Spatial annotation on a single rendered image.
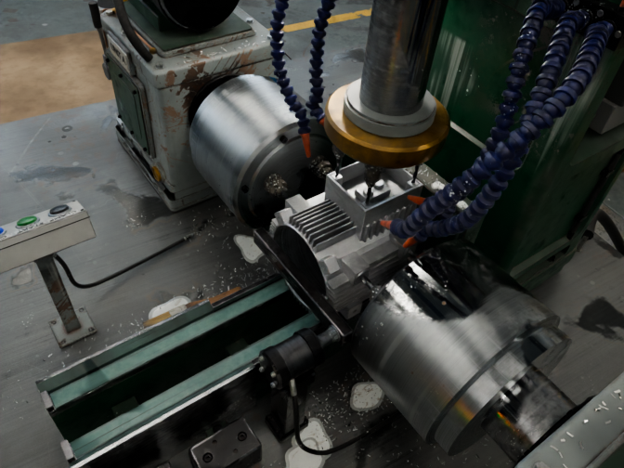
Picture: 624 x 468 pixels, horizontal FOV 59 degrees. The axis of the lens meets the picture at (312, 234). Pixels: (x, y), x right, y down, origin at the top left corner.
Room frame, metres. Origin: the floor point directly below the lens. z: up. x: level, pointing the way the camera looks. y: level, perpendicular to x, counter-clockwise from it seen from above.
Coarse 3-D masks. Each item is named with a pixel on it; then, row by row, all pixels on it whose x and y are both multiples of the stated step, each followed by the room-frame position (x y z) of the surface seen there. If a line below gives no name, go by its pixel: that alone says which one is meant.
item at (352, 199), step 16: (352, 176) 0.71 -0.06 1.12; (384, 176) 0.72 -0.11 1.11; (400, 176) 0.71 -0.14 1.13; (336, 192) 0.66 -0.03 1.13; (352, 192) 0.68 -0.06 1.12; (384, 192) 0.67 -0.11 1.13; (400, 192) 0.69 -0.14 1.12; (416, 192) 0.67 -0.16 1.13; (352, 208) 0.63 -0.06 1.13; (368, 208) 0.61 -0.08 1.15; (384, 208) 0.63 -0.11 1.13; (400, 208) 0.65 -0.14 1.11; (368, 224) 0.61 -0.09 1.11
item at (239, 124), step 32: (224, 96) 0.86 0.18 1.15; (256, 96) 0.85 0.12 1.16; (192, 128) 0.86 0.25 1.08; (224, 128) 0.80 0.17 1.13; (256, 128) 0.77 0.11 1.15; (288, 128) 0.77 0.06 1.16; (320, 128) 0.82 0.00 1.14; (224, 160) 0.75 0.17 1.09; (256, 160) 0.73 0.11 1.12; (288, 160) 0.77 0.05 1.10; (320, 160) 0.80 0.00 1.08; (224, 192) 0.73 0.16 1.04; (256, 192) 0.73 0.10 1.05; (288, 192) 0.77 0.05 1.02; (320, 192) 0.81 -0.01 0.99; (256, 224) 0.73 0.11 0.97
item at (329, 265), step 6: (282, 210) 0.65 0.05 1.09; (288, 210) 0.65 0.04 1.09; (276, 216) 0.64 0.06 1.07; (282, 216) 0.63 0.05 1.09; (288, 216) 0.64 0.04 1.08; (282, 222) 0.63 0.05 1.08; (324, 258) 0.55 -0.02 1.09; (330, 258) 0.55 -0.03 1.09; (336, 258) 0.55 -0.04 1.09; (324, 264) 0.54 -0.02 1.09; (330, 264) 0.54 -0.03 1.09; (336, 264) 0.55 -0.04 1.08; (324, 270) 0.54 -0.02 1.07; (330, 270) 0.54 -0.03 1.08; (336, 270) 0.54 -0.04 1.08
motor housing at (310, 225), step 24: (312, 216) 0.62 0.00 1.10; (336, 216) 0.62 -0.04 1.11; (288, 240) 0.66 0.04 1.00; (312, 240) 0.57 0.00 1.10; (336, 240) 0.59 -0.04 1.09; (384, 240) 0.62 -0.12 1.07; (312, 264) 0.66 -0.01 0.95; (384, 264) 0.59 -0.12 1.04; (288, 288) 0.61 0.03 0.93; (336, 288) 0.53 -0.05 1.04; (360, 288) 0.55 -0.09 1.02
